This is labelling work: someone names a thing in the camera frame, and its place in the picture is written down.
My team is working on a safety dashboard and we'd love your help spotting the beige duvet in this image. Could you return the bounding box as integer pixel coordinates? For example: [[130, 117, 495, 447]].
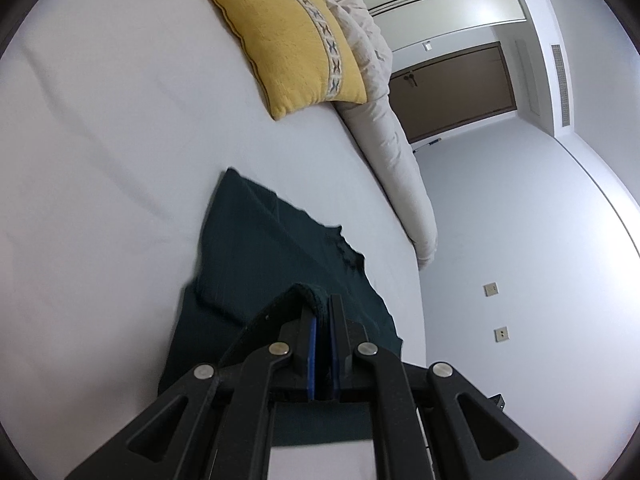
[[326, 0, 437, 269]]

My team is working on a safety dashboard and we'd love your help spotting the beige wall socket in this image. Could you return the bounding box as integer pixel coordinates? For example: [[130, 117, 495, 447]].
[[484, 283, 499, 297], [494, 326, 510, 342]]

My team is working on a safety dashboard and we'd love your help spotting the upper beige wall socket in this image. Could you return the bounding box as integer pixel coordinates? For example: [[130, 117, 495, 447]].
[[484, 283, 499, 297]]

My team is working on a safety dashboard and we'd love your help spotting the dark green garment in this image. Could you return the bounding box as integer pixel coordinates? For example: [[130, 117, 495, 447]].
[[157, 167, 405, 449]]

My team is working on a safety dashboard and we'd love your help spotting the lower beige wall socket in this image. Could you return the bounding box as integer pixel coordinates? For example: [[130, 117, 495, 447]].
[[494, 326, 510, 342]]

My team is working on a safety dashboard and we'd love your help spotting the white bed sheet mattress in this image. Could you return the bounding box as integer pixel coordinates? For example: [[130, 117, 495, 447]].
[[1, 0, 426, 479]]

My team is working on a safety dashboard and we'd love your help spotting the brown door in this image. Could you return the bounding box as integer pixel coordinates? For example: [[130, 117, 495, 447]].
[[390, 41, 516, 143]]

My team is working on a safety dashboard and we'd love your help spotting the wall air vent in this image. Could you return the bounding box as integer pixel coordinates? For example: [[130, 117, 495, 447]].
[[551, 44, 570, 128]]

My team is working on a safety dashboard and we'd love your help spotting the yellow decorative pillow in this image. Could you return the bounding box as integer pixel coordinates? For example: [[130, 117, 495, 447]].
[[213, 0, 367, 120]]

